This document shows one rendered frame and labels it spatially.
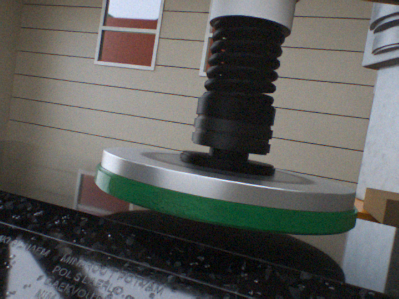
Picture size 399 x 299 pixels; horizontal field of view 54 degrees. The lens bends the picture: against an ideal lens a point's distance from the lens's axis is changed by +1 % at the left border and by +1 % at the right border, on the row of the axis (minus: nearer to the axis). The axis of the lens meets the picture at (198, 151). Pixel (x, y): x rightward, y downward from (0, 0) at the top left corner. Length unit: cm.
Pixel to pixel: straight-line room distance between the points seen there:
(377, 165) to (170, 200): 92
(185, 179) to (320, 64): 638
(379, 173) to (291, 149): 540
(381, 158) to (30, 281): 95
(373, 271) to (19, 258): 24
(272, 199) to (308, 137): 621
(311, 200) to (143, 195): 11
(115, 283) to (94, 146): 767
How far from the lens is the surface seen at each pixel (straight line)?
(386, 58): 113
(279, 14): 33
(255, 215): 24
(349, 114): 646
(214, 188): 24
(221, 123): 31
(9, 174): 44
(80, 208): 32
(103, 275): 27
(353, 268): 29
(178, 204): 24
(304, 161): 645
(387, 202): 80
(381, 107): 115
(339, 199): 28
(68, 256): 29
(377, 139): 114
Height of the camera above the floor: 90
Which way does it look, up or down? 3 degrees down
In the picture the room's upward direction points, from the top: 9 degrees clockwise
